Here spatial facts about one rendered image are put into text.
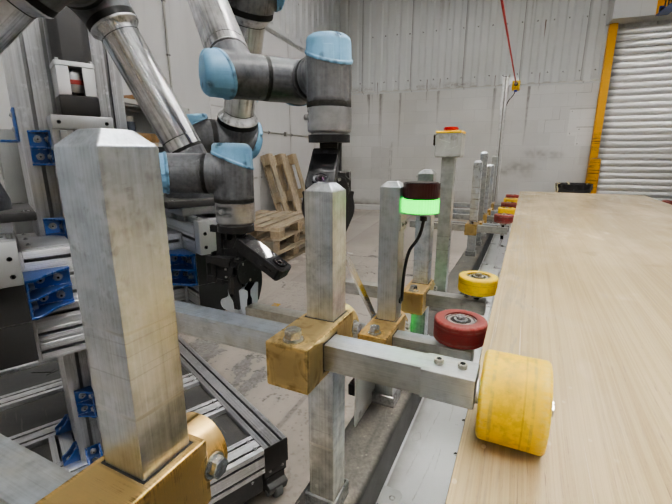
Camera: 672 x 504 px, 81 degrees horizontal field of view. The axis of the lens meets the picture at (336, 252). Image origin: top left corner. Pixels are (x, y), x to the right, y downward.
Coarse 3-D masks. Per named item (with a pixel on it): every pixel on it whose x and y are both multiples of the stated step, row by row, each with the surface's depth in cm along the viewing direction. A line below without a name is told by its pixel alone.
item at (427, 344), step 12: (252, 312) 78; (264, 312) 76; (276, 312) 76; (288, 312) 76; (300, 312) 76; (396, 336) 65; (408, 336) 65; (420, 336) 65; (432, 336) 65; (408, 348) 65; (420, 348) 64; (432, 348) 63; (444, 348) 62; (468, 360) 60
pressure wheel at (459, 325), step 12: (444, 312) 64; (456, 312) 64; (468, 312) 64; (444, 324) 59; (456, 324) 59; (468, 324) 59; (480, 324) 59; (444, 336) 59; (456, 336) 58; (468, 336) 58; (480, 336) 58; (456, 348) 59; (468, 348) 58
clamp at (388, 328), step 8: (376, 320) 69; (384, 320) 69; (400, 320) 70; (368, 328) 66; (384, 328) 66; (392, 328) 66; (400, 328) 70; (408, 328) 73; (360, 336) 64; (368, 336) 64; (376, 336) 63; (384, 336) 63; (392, 336) 65; (392, 344) 66
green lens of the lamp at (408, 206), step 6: (402, 198) 64; (402, 204) 64; (408, 204) 62; (414, 204) 62; (420, 204) 61; (426, 204) 61; (432, 204) 62; (438, 204) 63; (402, 210) 64; (408, 210) 63; (414, 210) 62; (420, 210) 62; (426, 210) 61; (432, 210) 62; (438, 210) 63
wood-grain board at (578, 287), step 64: (512, 256) 102; (576, 256) 102; (640, 256) 102; (512, 320) 62; (576, 320) 62; (640, 320) 62; (576, 384) 45; (640, 384) 45; (512, 448) 35; (576, 448) 35; (640, 448) 35
